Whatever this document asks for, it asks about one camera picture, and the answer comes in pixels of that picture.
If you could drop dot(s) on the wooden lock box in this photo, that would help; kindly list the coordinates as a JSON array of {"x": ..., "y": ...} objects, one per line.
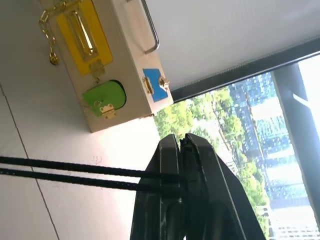
[{"x": 130, "y": 62}]

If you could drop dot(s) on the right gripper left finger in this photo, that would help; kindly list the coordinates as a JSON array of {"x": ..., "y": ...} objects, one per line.
[{"x": 155, "y": 215}]

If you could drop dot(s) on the window with dark frame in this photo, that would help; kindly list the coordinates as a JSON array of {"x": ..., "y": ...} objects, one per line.
[{"x": 250, "y": 67}]

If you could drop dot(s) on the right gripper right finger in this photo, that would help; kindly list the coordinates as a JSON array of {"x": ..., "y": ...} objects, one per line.
[{"x": 215, "y": 200}]

